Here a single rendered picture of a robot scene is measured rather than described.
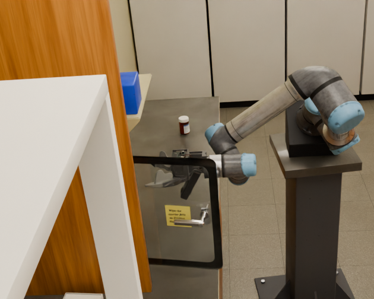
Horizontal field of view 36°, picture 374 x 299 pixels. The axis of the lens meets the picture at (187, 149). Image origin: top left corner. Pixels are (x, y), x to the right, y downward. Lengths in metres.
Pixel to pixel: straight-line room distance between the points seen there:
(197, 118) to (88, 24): 1.48
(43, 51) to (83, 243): 0.60
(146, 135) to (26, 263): 2.36
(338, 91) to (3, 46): 0.99
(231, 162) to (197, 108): 1.14
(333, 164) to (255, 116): 0.62
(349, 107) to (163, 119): 1.25
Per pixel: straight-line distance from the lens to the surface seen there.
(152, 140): 2.68
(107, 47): 1.45
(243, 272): 3.31
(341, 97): 1.85
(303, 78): 1.88
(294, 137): 2.45
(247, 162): 1.83
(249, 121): 1.93
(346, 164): 2.45
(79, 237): 1.76
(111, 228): 0.72
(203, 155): 1.84
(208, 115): 2.85
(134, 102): 1.61
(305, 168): 2.41
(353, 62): 4.99
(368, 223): 3.70
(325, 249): 2.76
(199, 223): 1.67
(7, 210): 0.43
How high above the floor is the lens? 2.21
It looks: 30 degrees down
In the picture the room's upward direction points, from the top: 6 degrees counter-clockwise
